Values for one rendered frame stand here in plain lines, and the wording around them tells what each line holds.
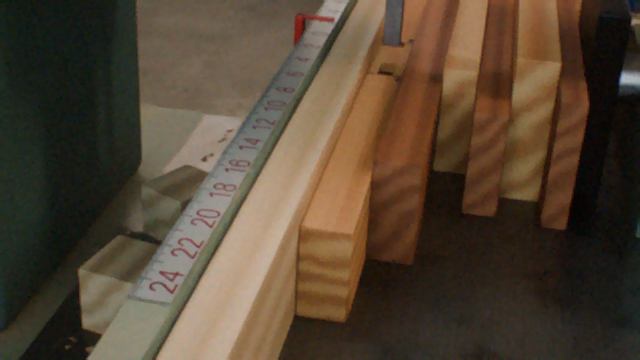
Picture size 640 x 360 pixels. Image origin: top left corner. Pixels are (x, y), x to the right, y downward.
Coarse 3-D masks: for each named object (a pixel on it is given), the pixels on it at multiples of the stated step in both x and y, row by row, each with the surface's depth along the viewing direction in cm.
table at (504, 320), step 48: (432, 192) 47; (624, 192) 48; (432, 240) 43; (480, 240) 43; (528, 240) 43; (576, 240) 44; (624, 240) 44; (384, 288) 39; (432, 288) 40; (480, 288) 40; (528, 288) 40; (576, 288) 40; (624, 288) 40; (288, 336) 36; (336, 336) 36; (384, 336) 37; (432, 336) 37; (480, 336) 37; (528, 336) 37; (576, 336) 37; (624, 336) 37
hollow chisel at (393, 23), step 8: (392, 0) 50; (400, 0) 50; (392, 8) 50; (400, 8) 50; (384, 16) 50; (392, 16) 50; (400, 16) 50; (384, 24) 51; (392, 24) 51; (400, 24) 50; (384, 32) 51; (392, 32) 51; (400, 32) 51; (384, 40) 51; (392, 40) 51; (400, 40) 51
